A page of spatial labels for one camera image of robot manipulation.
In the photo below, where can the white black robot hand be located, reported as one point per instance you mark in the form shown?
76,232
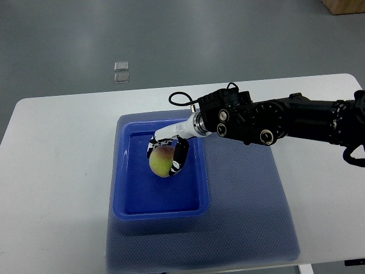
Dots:
177,135

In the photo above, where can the green red peach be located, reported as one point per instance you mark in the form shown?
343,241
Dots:
160,160

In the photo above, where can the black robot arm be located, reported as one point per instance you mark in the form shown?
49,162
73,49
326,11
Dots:
232,114

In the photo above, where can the lower metal floor plate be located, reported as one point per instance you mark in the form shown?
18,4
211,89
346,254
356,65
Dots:
121,77

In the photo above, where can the metal floor plate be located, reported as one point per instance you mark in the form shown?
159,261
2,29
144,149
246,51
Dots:
121,77
121,66

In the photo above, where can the upper metal floor plate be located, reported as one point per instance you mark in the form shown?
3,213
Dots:
121,66

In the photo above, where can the blue plastic tray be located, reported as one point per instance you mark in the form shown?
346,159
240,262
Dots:
138,193

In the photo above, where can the blue grey textured mat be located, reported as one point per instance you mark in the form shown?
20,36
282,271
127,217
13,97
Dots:
248,221

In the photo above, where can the white table leg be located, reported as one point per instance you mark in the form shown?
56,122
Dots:
305,269

